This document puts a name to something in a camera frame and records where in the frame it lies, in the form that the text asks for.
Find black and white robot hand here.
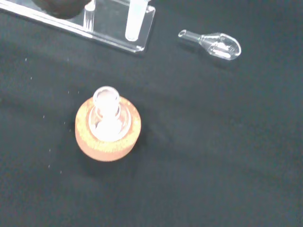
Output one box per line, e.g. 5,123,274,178
32,0,93,20

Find clear acrylic funnel stand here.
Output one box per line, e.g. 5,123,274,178
0,0,156,53

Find clear glass weighing funnel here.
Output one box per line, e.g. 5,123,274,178
178,29,242,61

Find round-bottom glass flask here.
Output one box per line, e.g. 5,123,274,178
89,86,131,138

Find black bench cloth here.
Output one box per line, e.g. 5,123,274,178
0,0,303,227

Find cork ring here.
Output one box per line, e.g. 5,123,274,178
75,96,142,162

